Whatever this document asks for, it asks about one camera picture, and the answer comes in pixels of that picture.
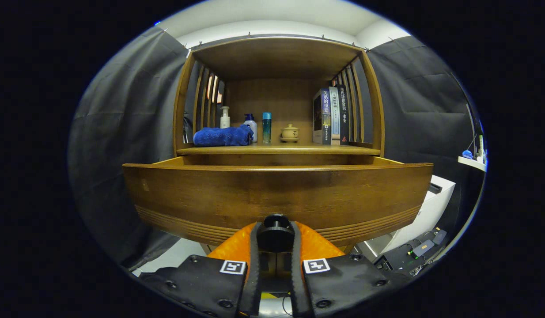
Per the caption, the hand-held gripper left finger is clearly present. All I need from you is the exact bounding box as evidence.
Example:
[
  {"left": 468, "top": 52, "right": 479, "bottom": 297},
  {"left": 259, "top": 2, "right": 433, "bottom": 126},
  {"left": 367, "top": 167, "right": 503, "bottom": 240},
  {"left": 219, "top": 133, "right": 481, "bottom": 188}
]
[{"left": 138, "top": 221, "right": 264, "bottom": 318}]

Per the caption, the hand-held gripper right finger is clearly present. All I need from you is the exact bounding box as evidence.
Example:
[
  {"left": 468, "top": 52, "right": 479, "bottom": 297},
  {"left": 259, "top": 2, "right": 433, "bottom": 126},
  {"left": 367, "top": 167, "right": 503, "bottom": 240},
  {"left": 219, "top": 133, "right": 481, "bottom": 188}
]
[{"left": 290, "top": 221, "right": 414, "bottom": 318}]

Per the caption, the wooden drawer with black knob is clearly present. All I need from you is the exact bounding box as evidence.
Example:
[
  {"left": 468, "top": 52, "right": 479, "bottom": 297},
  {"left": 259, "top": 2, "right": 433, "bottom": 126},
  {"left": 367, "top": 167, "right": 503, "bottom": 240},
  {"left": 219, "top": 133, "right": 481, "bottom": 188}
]
[{"left": 122, "top": 155, "right": 434, "bottom": 253}]

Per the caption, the wooden countertop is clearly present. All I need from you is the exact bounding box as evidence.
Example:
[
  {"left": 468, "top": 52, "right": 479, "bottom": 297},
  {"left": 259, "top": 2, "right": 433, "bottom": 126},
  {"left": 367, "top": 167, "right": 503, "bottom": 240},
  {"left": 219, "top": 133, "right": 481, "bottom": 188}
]
[{"left": 176, "top": 141, "right": 381, "bottom": 156}]

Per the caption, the wooden cabinet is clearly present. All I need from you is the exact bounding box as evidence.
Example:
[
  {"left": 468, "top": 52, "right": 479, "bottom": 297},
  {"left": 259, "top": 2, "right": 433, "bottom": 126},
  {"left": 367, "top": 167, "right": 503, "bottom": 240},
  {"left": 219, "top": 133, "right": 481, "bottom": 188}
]
[{"left": 172, "top": 36, "right": 386, "bottom": 167}]

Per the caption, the beige lidded teacup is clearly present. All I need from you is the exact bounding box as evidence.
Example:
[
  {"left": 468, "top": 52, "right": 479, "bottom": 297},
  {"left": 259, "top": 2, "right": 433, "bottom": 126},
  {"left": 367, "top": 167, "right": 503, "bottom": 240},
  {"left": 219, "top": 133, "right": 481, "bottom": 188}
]
[{"left": 280, "top": 124, "right": 300, "bottom": 143}]

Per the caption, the blue towel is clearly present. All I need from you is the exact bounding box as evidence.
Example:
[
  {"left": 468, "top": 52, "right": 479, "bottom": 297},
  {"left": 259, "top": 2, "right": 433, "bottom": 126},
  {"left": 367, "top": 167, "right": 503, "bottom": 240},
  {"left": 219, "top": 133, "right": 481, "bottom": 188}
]
[{"left": 193, "top": 125, "right": 254, "bottom": 147}]

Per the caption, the white box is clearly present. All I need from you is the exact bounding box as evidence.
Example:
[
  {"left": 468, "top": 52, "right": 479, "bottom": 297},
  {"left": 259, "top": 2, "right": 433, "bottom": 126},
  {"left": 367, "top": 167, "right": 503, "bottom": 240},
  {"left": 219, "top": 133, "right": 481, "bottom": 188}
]
[{"left": 378, "top": 175, "right": 456, "bottom": 254}]

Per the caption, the white bottle with blue cap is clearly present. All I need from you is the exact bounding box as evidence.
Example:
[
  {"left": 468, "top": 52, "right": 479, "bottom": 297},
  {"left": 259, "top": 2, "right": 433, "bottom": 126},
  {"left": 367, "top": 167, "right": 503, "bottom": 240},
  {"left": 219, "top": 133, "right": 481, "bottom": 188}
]
[{"left": 243, "top": 114, "right": 258, "bottom": 144}]

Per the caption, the dark book with blue spine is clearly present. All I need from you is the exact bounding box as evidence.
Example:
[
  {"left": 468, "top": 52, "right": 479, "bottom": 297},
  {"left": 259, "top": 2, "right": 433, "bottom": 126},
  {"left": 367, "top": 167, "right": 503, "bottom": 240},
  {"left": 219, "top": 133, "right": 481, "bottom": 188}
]
[{"left": 313, "top": 88, "right": 333, "bottom": 145}]

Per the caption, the book with pale spine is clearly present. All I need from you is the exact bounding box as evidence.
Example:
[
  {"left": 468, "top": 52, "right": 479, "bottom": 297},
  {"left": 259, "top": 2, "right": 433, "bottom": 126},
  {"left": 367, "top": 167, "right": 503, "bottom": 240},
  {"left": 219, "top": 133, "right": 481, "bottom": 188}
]
[{"left": 329, "top": 86, "right": 341, "bottom": 145}]

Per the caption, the black book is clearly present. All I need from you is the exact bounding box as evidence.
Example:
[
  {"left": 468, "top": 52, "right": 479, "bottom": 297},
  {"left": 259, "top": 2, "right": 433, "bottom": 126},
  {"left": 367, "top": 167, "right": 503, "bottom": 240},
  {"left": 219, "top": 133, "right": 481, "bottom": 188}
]
[{"left": 338, "top": 84, "right": 350, "bottom": 145}]

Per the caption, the white side shelf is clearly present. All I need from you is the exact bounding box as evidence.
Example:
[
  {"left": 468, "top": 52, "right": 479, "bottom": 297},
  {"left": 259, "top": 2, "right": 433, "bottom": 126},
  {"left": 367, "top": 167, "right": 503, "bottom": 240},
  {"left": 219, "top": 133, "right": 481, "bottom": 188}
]
[{"left": 458, "top": 135, "right": 487, "bottom": 172}]

